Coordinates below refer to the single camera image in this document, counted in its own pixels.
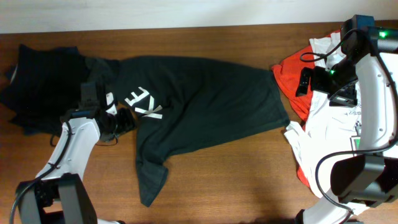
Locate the white t-shirt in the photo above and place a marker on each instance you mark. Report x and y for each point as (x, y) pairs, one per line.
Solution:
(333, 134)

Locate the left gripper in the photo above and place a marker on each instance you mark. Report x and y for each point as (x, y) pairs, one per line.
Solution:
(89, 103)

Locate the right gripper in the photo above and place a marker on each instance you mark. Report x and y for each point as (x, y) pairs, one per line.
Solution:
(315, 81)

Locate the red garment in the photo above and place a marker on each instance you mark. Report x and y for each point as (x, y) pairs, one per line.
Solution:
(287, 75)

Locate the folded navy shirt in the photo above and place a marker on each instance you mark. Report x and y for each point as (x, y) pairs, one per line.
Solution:
(18, 71)

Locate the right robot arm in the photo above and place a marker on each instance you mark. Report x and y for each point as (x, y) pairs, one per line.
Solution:
(365, 176)

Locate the black Nike t-shirt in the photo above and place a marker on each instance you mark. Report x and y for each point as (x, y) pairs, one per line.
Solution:
(184, 104)

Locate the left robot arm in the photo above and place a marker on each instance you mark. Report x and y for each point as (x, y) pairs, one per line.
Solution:
(57, 193)

